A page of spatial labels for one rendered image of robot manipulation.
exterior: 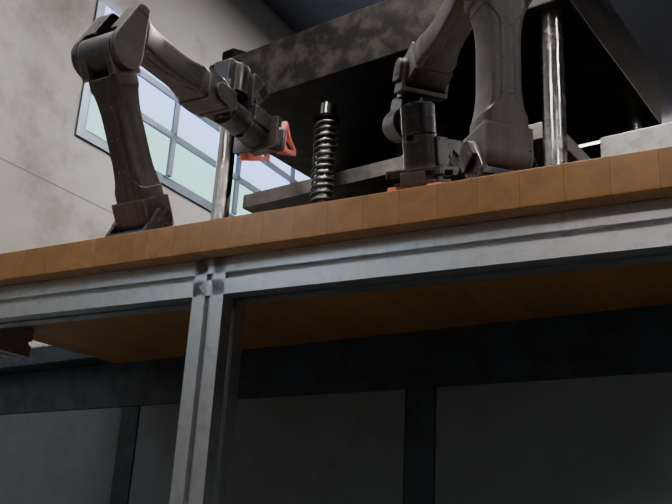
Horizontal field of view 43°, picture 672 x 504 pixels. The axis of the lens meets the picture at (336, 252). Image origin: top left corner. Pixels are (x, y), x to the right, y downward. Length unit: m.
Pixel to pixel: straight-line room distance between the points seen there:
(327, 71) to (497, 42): 1.57
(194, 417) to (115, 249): 0.24
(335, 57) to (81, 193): 1.89
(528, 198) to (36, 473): 1.32
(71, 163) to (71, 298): 3.08
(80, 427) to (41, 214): 2.32
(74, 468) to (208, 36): 3.84
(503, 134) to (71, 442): 1.11
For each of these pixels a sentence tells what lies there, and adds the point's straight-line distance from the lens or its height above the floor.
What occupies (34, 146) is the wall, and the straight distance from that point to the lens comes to 4.07.
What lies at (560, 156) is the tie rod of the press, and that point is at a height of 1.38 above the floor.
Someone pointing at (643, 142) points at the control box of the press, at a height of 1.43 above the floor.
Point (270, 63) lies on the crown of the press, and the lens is 2.87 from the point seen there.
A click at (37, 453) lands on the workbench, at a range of 1.89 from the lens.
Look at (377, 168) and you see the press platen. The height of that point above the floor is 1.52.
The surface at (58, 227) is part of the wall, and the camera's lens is 4.08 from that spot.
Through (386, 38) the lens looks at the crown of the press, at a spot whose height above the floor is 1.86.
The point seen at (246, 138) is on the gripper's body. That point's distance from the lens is 1.65.
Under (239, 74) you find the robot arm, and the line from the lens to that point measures 1.64.
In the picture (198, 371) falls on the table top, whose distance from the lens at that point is 0.98.
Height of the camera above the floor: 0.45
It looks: 19 degrees up
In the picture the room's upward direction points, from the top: 3 degrees clockwise
